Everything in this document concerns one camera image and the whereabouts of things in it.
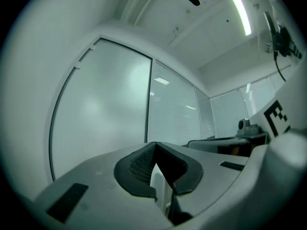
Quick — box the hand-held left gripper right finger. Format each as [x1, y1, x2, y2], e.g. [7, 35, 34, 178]
[156, 141, 204, 226]

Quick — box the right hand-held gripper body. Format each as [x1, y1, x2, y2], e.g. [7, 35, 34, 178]
[187, 63, 307, 157]

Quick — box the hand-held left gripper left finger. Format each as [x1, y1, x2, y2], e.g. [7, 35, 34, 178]
[113, 141, 157, 198]

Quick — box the frosted glass door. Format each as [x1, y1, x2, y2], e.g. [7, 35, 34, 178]
[48, 37, 154, 183]

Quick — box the frosted glass partition panel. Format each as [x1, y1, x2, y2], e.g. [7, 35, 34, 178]
[194, 87, 216, 140]
[210, 88, 250, 138]
[146, 60, 202, 146]
[246, 77, 276, 116]

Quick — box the black equipment pack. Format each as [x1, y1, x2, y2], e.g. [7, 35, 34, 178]
[263, 11, 303, 59]

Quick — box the long ceiling light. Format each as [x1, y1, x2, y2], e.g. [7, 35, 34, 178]
[229, 0, 252, 36]

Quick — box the white ceiling pipe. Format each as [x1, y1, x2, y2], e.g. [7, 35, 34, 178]
[121, 0, 166, 26]

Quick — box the thick black cable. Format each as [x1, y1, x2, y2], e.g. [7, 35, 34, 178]
[274, 51, 287, 82]

